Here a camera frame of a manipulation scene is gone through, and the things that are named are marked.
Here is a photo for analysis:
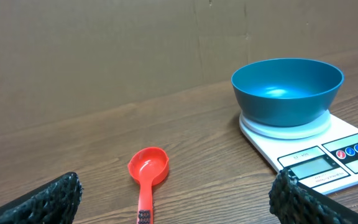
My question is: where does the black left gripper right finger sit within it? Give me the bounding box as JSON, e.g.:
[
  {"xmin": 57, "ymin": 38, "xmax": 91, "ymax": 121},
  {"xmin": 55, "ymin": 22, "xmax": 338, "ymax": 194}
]
[{"xmin": 268, "ymin": 168, "xmax": 358, "ymax": 224}]

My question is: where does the red plastic measuring scoop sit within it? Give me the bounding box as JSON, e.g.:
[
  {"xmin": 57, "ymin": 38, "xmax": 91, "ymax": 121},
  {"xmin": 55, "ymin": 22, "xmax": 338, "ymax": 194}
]
[{"xmin": 127, "ymin": 147, "xmax": 169, "ymax": 224}]

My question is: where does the blue plastic bowl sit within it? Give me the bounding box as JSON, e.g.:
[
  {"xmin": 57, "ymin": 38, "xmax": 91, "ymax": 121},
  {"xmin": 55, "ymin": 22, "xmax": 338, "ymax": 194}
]
[{"xmin": 231, "ymin": 58, "xmax": 345, "ymax": 127}]

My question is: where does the white digital kitchen scale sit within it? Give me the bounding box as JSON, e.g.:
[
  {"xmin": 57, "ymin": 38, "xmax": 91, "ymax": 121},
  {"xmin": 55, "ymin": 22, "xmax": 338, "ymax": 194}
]
[{"xmin": 239, "ymin": 111, "xmax": 358, "ymax": 194}]

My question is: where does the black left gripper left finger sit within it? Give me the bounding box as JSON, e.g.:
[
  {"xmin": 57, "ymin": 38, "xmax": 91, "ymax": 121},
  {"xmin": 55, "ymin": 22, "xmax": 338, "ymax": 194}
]
[{"xmin": 0, "ymin": 172, "xmax": 83, "ymax": 224}]

